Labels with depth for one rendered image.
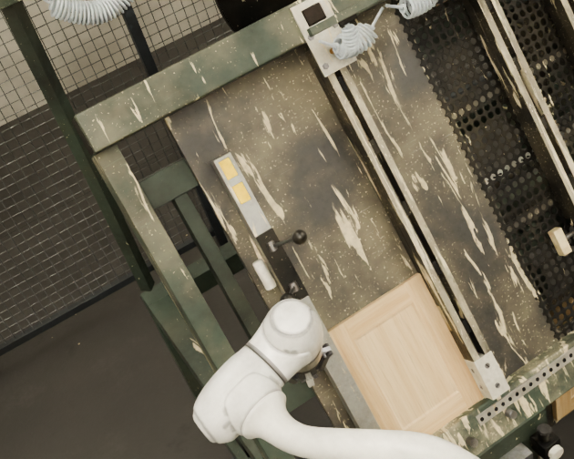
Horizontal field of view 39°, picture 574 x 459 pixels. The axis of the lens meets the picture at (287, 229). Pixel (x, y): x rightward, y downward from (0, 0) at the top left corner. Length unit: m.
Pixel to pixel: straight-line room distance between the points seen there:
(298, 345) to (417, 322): 0.89
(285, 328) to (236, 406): 0.16
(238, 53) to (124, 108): 0.31
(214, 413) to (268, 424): 0.10
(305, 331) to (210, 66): 0.83
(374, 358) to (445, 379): 0.23
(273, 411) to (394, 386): 0.89
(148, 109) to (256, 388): 0.81
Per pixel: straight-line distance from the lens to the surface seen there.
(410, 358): 2.29
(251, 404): 1.43
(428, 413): 2.35
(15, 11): 2.37
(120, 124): 1.97
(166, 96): 1.99
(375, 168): 2.16
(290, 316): 1.43
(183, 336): 3.00
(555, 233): 2.47
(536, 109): 2.44
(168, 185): 2.11
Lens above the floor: 2.82
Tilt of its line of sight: 39 degrees down
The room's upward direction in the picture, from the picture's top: 19 degrees counter-clockwise
